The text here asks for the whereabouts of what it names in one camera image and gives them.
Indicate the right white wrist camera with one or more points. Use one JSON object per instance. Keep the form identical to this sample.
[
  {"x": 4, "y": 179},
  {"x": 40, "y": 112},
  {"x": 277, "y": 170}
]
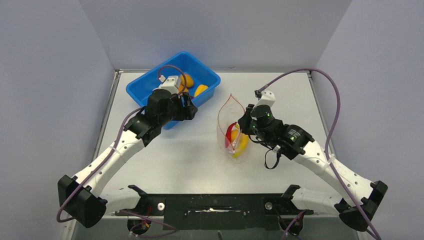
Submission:
[{"x": 265, "y": 97}]

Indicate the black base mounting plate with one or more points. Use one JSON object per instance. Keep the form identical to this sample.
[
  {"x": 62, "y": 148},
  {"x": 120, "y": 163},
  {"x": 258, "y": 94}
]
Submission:
[{"x": 217, "y": 211}]

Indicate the aluminium table frame rail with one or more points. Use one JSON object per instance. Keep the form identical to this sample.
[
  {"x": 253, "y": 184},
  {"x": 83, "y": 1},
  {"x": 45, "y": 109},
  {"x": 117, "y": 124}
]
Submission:
[{"x": 107, "y": 111}]

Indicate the orange toy mango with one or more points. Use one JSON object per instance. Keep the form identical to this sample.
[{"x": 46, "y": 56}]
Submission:
[{"x": 187, "y": 80}]

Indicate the clear zip bag orange zipper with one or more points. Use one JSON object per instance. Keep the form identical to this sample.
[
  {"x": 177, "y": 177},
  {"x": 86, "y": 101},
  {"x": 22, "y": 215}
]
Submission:
[{"x": 231, "y": 111}]

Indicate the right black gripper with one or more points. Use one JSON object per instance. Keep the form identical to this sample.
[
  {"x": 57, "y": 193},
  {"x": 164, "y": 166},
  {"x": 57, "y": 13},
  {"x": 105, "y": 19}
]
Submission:
[{"x": 244, "y": 121}]

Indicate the yellow toy pepper slice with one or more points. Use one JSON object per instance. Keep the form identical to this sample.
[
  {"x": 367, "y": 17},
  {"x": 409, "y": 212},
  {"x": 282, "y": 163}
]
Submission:
[{"x": 200, "y": 89}]

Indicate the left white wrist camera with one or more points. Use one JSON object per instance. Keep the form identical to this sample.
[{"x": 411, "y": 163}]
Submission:
[{"x": 171, "y": 83}]

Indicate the yellow toy banana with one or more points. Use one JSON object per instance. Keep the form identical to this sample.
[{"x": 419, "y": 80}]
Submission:
[{"x": 240, "y": 144}]

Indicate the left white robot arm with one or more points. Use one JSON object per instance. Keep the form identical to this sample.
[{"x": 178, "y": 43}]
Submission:
[{"x": 81, "y": 195}]

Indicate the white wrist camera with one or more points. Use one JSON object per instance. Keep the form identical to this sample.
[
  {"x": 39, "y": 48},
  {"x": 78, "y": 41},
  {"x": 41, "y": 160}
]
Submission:
[
  {"x": 265, "y": 97},
  {"x": 171, "y": 83}
]

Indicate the yellow-orange toy ball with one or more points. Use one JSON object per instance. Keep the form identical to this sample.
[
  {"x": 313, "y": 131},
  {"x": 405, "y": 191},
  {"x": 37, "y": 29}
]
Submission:
[{"x": 234, "y": 135}]

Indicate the blue plastic bin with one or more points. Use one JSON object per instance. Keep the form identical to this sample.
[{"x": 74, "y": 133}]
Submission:
[{"x": 183, "y": 62}]

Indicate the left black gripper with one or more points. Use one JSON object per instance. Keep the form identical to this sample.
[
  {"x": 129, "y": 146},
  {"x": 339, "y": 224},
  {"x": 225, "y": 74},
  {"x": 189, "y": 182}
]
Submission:
[{"x": 187, "y": 112}]

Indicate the red toy chili pepper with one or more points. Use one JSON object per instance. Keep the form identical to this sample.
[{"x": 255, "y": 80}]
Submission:
[{"x": 228, "y": 135}]

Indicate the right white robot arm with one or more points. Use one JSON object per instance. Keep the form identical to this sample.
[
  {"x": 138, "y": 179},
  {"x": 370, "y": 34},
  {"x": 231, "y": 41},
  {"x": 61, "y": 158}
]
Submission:
[{"x": 355, "y": 200}]

